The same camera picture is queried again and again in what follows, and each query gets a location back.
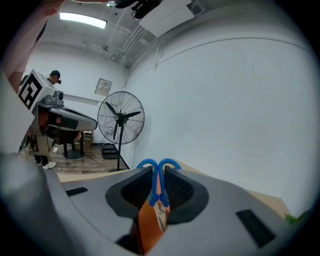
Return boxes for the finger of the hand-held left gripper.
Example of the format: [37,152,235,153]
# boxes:
[49,106,98,132]

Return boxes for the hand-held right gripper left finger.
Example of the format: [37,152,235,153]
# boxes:
[57,165,153,256]

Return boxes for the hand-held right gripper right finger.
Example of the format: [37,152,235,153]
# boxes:
[149,165,298,256]

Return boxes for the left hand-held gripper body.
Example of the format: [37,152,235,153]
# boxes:
[17,69,81,156]

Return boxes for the orange wooden box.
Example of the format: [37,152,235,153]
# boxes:
[136,196,171,256]

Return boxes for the blue-handled scissors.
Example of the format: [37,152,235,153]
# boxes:
[136,157,183,234]

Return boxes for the person's left forearm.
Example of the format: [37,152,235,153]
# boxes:
[7,70,26,87]

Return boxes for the person's left hand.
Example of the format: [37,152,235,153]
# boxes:
[37,109,62,128]

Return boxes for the black standing floor fan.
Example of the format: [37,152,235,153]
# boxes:
[97,90,146,173]

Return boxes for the black plastic tray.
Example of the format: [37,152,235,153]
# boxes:
[100,144,120,160]

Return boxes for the person's pink shirt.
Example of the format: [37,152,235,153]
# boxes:
[9,0,64,75]

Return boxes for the green plant in white pot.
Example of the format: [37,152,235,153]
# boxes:
[284,208,314,226]

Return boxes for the long ceiling light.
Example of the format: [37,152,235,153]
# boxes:
[59,12,108,30]

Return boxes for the white ceiling pipes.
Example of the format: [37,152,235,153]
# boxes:
[103,23,151,68]

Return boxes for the white ceiling air conditioner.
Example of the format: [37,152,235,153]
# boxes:
[138,0,196,39]

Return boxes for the grey wall electrical panel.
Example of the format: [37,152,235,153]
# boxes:
[94,77,113,97]

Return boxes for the black head-worn camera rig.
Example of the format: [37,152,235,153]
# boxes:
[107,0,163,20]

